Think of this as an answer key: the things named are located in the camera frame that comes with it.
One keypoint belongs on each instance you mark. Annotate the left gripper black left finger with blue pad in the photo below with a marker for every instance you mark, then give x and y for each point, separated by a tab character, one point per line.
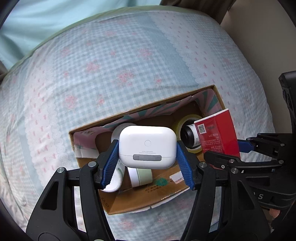
70	207

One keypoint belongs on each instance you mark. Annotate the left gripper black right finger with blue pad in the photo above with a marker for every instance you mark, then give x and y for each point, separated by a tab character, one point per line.
224	208

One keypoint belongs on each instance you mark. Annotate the white lidded round jar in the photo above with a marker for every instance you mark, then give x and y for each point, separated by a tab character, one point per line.
116	133

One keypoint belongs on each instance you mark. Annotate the white earbuds case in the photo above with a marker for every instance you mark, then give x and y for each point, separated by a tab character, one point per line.
148	147

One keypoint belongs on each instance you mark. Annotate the dark brown curtain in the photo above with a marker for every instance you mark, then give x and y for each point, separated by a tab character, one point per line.
216	9

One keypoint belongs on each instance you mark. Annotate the white pill bottle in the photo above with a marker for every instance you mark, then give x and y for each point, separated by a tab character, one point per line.
117	178

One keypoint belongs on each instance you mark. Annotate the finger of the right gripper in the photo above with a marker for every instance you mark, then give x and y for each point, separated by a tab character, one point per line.
248	145
224	162

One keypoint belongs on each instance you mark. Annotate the open cardboard box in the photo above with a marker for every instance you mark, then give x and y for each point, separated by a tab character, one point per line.
134	190

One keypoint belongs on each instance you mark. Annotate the green jar white lid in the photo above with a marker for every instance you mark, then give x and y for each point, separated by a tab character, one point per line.
139	177

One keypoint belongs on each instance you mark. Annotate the red rectangular box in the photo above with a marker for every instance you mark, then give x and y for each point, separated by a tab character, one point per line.
217	134

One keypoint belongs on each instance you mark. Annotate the checkered floral bed cover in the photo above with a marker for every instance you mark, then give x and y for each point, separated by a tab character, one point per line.
106	65

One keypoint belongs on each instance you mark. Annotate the light blue sheer curtain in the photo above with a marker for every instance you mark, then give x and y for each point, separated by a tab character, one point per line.
31	22

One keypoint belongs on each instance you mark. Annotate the black jar white label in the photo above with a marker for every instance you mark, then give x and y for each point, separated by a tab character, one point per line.
189	136

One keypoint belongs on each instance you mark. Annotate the yellow tape roll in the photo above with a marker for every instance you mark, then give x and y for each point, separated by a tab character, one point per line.
183	121

